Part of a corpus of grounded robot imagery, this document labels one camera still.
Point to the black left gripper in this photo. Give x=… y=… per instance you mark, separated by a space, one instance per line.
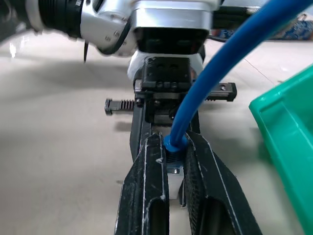
x=166 y=73

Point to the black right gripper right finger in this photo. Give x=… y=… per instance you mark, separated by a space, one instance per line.
x=212 y=191

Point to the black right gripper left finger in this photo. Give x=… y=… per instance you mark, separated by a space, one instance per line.
x=149 y=195

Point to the white coupler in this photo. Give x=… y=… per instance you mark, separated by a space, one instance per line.
x=174 y=183

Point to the blue patterned cloth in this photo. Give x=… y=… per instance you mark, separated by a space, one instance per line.
x=293 y=29

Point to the green plastic bin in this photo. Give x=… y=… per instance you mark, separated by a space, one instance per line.
x=291 y=127

